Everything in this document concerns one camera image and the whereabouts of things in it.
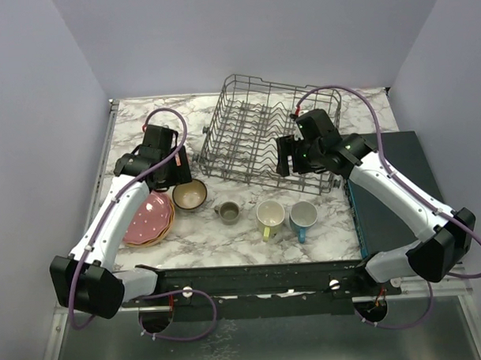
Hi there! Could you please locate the dark blue box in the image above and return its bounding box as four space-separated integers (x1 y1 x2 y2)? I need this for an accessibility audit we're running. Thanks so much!
344 131 453 257

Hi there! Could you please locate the blue mug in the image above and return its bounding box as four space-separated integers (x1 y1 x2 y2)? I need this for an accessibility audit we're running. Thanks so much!
288 201 318 244

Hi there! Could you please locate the pink dotted plate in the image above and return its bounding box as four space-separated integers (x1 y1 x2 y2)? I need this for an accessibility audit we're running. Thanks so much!
123 192 175 247

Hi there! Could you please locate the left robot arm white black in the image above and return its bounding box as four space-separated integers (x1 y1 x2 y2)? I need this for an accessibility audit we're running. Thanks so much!
49 125 191 319

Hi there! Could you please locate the dark brown patterned bowl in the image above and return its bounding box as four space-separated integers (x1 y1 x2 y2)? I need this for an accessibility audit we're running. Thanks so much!
171 178 208 211

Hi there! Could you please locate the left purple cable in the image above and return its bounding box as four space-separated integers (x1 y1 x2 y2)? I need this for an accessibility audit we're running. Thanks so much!
62 106 220 346

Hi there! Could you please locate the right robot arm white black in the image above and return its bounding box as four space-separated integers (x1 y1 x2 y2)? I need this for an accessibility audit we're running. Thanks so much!
276 109 475 296

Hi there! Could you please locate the grey wire dish rack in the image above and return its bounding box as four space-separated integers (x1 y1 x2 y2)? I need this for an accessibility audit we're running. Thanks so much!
193 74 342 196

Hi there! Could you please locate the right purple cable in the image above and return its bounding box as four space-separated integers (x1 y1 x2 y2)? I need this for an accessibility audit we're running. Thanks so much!
295 80 481 332

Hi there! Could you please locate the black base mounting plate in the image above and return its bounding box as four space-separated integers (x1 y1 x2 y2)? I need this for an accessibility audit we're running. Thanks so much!
125 260 401 321

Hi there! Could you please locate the tan plate under pink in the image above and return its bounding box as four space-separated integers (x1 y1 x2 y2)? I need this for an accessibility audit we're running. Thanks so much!
123 204 175 248

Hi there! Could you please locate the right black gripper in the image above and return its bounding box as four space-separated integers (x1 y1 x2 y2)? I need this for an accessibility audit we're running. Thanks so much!
275 133 324 176

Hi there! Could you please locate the purple cable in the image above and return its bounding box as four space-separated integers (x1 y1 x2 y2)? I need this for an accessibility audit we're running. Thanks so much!
295 80 481 332
62 106 220 346

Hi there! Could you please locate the aluminium rail frame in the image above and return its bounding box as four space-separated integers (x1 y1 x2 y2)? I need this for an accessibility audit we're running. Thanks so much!
28 97 127 360

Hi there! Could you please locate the yellow cream mug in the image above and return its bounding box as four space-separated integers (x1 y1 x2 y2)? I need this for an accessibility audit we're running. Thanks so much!
256 201 285 242

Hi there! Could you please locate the small grey mug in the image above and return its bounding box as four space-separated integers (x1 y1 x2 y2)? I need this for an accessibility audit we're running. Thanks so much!
214 201 240 226

